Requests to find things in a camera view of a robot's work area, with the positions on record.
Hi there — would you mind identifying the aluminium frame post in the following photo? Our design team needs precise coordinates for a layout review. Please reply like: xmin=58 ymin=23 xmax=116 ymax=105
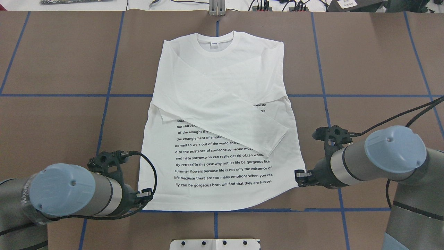
xmin=209 ymin=0 xmax=226 ymax=16

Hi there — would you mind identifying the small black electronics board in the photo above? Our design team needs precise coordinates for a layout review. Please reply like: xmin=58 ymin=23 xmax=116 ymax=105
xmin=249 ymin=0 xmax=272 ymax=12

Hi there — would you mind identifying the white labelled black box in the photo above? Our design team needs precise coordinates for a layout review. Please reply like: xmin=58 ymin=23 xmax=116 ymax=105
xmin=327 ymin=0 xmax=380 ymax=12

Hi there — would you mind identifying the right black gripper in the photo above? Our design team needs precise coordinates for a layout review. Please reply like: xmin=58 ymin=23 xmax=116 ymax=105
xmin=294 ymin=162 xmax=333 ymax=189

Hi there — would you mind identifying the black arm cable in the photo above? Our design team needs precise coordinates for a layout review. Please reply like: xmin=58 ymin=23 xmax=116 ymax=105
xmin=350 ymin=96 xmax=444 ymax=209
xmin=0 ymin=151 xmax=158 ymax=236

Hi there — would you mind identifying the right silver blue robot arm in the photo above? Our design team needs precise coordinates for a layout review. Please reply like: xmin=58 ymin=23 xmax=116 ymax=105
xmin=295 ymin=125 xmax=444 ymax=250

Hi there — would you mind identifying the white long-sleeve printed shirt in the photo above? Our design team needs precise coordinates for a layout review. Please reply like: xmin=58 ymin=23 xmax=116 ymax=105
xmin=142 ymin=31 xmax=306 ymax=211

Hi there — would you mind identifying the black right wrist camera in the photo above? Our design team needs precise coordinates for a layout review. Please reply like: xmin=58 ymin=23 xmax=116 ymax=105
xmin=312 ymin=125 xmax=356 ymax=155

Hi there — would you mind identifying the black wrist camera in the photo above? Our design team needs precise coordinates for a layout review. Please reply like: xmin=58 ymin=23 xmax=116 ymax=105
xmin=312 ymin=125 xmax=356 ymax=155
xmin=87 ymin=150 xmax=129 ymax=175

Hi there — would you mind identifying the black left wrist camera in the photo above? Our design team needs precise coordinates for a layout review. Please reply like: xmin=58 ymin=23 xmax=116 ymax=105
xmin=87 ymin=150 xmax=129 ymax=175

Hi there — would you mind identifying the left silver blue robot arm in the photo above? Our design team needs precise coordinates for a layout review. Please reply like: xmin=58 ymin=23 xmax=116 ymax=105
xmin=1 ymin=163 xmax=154 ymax=250

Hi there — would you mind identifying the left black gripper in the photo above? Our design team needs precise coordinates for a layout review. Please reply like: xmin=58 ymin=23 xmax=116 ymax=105
xmin=122 ymin=184 xmax=153 ymax=213

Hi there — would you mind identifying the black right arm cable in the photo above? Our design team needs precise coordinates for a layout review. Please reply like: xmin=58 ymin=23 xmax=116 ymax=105
xmin=350 ymin=96 xmax=444 ymax=209

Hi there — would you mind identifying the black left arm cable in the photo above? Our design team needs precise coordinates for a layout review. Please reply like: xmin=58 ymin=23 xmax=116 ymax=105
xmin=0 ymin=151 xmax=158 ymax=236

